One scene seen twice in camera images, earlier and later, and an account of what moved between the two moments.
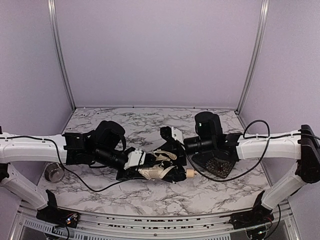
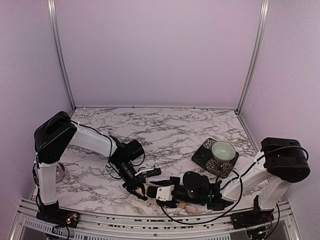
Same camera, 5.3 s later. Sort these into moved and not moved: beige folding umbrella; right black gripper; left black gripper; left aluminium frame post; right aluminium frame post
Moved: left black gripper; beige folding umbrella; right black gripper
Not moved: left aluminium frame post; right aluminium frame post
